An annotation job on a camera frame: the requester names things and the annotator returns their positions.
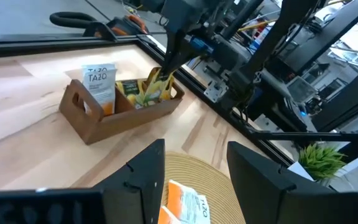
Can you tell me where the small green potted plant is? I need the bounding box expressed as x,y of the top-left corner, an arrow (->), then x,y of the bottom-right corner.
287,142 -> 348,184

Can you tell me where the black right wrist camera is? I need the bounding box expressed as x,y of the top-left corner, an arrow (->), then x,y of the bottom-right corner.
212,40 -> 241,71

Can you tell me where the round woven straw placemat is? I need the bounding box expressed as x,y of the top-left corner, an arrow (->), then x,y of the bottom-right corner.
162,151 -> 247,224

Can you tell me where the black vacuum hose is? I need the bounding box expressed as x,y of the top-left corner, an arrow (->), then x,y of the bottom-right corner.
49,11 -> 98,30

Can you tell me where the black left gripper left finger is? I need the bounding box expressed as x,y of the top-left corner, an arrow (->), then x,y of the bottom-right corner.
0,139 -> 166,224

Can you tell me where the white blue wipes canister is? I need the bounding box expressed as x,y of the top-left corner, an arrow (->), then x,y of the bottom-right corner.
249,26 -> 275,54

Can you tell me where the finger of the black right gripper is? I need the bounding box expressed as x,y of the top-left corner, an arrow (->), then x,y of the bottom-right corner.
171,32 -> 196,77
160,30 -> 180,77

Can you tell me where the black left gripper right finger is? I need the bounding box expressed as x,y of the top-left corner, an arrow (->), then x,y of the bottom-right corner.
227,141 -> 358,224

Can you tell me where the brown wooden tea organizer box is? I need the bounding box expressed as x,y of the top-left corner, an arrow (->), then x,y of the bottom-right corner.
58,67 -> 185,146

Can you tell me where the orange black shop vacuum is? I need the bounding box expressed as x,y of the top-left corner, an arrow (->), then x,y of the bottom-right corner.
82,14 -> 150,40

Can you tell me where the black aluminium table frame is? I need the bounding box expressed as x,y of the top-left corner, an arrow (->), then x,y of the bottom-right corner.
0,34 -> 358,166

